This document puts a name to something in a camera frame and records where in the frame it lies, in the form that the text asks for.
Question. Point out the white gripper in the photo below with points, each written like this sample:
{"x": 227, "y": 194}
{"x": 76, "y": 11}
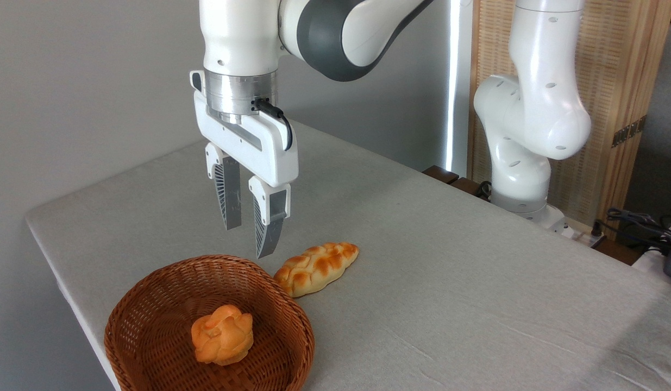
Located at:
{"x": 262, "y": 146}

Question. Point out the round orange bread roll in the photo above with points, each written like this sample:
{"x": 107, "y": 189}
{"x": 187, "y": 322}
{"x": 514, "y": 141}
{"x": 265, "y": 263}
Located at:
{"x": 222, "y": 335}

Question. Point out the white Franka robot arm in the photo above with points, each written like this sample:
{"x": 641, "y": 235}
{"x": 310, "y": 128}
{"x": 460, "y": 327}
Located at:
{"x": 536, "y": 108}

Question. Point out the braided golden bread loaf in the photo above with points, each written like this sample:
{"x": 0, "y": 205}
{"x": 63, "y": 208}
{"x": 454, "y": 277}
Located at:
{"x": 313, "y": 269}

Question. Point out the brown wicker basket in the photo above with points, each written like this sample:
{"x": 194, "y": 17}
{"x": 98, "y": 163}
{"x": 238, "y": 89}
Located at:
{"x": 150, "y": 320}

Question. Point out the dark brown wooden block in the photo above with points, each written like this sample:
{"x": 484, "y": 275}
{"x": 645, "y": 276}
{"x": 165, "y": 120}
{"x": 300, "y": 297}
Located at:
{"x": 449, "y": 176}

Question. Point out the grey tablecloth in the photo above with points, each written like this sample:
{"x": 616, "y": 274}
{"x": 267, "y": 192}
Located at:
{"x": 449, "y": 282}

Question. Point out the metal screen hinge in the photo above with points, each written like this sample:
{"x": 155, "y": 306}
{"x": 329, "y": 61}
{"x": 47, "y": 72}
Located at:
{"x": 628, "y": 131}

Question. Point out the wooden bamboo folding screen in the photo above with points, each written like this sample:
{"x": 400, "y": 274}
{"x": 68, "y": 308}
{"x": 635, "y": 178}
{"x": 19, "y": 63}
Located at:
{"x": 612, "y": 65}

